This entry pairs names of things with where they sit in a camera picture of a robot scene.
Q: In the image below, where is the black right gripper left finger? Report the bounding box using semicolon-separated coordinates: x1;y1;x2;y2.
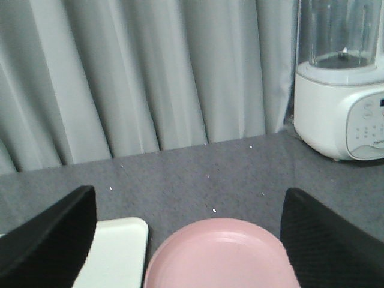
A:
1;185;97;287

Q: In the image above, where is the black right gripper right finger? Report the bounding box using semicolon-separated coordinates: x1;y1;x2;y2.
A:
280;188;383;287

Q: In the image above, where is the pink round plate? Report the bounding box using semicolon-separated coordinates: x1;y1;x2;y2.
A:
144;218;300;287

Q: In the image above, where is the cream bear serving tray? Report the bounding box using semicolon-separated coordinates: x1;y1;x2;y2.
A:
72;217;148;287

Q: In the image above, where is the grey pleated curtain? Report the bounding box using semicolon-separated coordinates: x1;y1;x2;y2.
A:
1;1;298;175

